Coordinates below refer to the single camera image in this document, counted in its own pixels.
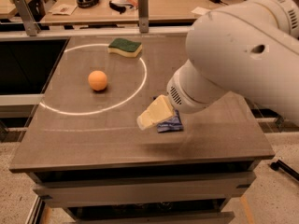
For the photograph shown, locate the upper grey drawer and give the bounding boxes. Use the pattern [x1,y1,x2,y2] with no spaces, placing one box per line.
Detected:
[34,172,256,207]

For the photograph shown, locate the blue rxbar blueberry wrapper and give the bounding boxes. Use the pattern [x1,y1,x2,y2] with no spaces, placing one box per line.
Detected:
[156,108,183,133]

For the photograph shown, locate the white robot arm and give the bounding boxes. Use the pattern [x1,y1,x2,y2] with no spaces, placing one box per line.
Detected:
[137,0,299,130]

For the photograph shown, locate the left metal bracket post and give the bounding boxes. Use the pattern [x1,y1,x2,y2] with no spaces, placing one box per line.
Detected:
[13,0,40,36]

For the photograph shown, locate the black stand foot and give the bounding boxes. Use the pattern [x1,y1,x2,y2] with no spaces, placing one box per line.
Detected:
[270,160,299,181]

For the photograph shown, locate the orange fruit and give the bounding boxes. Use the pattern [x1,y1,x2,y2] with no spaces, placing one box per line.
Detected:
[88,71,107,91]

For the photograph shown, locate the paper leaflet on desk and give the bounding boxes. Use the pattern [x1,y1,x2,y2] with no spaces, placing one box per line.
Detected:
[50,4,77,16]

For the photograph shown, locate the white paper sheet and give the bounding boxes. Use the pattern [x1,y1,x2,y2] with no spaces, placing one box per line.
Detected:
[192,7,209,15]

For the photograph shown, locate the yellow foam padded gripper finger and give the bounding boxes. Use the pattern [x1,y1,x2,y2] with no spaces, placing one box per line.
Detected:
[136,95,175,130]

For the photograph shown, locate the black sunglasses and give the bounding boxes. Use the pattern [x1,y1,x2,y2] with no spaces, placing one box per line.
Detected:
[109,1,134,14]

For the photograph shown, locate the metal bracket post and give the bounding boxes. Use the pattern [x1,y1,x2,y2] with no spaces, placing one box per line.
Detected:
[13,0,40,36]
[138,0,149,33]

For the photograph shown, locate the middle metal bracket post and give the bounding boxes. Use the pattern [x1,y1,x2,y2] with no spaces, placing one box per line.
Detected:
[138,0,149,33]

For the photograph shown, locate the green yellow sponge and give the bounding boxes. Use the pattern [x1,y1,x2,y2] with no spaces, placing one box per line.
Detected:
[107,38,142,58]

